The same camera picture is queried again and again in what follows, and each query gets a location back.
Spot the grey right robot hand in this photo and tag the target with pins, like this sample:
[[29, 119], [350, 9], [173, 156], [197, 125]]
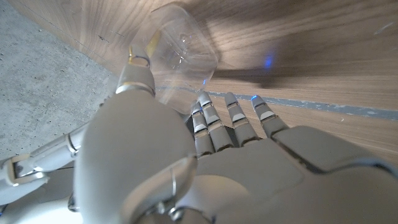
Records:
[[40, 158]]

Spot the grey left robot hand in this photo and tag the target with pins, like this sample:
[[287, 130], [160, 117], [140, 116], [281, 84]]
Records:
[[248, 174]]

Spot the clear glass jar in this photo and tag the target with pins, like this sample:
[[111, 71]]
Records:
[[183, 53]]

